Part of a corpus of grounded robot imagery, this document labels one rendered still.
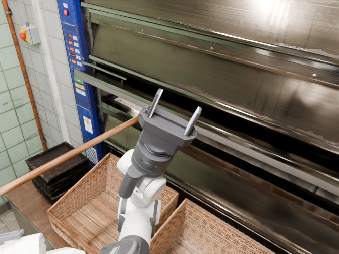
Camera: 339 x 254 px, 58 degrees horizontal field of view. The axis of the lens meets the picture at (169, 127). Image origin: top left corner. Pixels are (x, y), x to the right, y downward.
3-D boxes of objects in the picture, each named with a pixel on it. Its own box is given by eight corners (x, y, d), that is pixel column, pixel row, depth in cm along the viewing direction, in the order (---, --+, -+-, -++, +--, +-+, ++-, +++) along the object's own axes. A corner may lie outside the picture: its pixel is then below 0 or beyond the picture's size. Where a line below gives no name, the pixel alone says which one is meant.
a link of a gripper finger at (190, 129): (199, 104, 60) (187, 125, 65) (195, 114, 58) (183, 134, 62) (206, 108, 61) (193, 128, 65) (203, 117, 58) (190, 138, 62)
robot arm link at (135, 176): (177, 159, 73) (162, 184, 81) (146, 130, 76) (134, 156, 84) (146, 185, 66) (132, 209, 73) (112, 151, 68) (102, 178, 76)
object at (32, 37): (33, 39, 201) (29, 23, 196) (41, 42, 196) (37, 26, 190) (22, 42, 196) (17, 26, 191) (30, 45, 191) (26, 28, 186)
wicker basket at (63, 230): (114, 183, 208) (109, 150, 193) (180, 226, 178) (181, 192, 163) (50, 229, 177) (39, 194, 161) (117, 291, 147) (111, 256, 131)
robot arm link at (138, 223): (157, 228, 103) (154, 269, 81) (118, 223, 103) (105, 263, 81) (161, 196, 102) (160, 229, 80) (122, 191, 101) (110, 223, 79)
